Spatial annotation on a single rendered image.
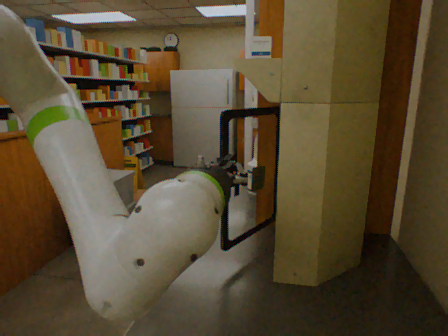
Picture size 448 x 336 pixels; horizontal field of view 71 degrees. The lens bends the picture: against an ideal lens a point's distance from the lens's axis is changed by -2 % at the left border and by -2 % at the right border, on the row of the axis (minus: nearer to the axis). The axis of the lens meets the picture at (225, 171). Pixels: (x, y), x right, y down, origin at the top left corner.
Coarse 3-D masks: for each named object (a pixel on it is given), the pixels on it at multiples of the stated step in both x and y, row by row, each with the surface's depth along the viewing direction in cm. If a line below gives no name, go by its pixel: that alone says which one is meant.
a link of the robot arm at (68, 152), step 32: (64, 128) 56; (64, 160) 52; (96, 160) 54; (64, 192) 50; (96, 192) 49; (96, 224) 45; (96, 256) 42; (96, 288) 40; (128, 288) 39; (160, 288) 40; (128, 320) 42
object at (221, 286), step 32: (224, 256) 98; (256, 256) 98; (384, 256) 98; (192, 288) 82; (224, 288) 82; (256, 288) 82; (288, 288) 82; (320, 288) 82; (352, 288) 82; (384, 288) 82; (416, 288) 82; (160, 320) 70; (192, 320) 70; (224, 320) 70; (256, 320) 70; (288, 320) 70; (320, 320) 70; (352, 320) 70; (384, 320) 70; (416, 320) 70
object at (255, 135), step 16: (240, 128) 87; (256, 128) 93; (272, 128) 101; (240, 144) 88; (256, 144) 95; (272, 144) 102; (240, 160) 90; (256, 160) 96; (272, 160) 104; (256, 176) 98; (272, 176) 106; (240, 192) 92; (256, 192) 99; (272, 192) 107; (240, 208) 93; (256, 208) 101; (272, 208) 109; (240, 224) 95; (256, 224) 102
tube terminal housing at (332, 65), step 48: (288, 0) 67; (336, 0) 66; (384, 0) 74; (288, 48) 70; (336, 48) 68; (384, 48) 78; (288, 96) 72; (336, 96) 72; (288, 144) 75; (336, 144) 75; (288, 192) 78; (336, 192) 79; (288, 240) 81; (336, 240) 84
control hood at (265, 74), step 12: (240, 60) 72; (252, 60) 72; (264, 60) 71; (276, 60) 71; (252, 72) 73; (264, 72) 72; (276, 72) 72; (252, 84) 73; (264, 84) 73; (276, 84) 72; (264, 96) 74; (276, 96) 73
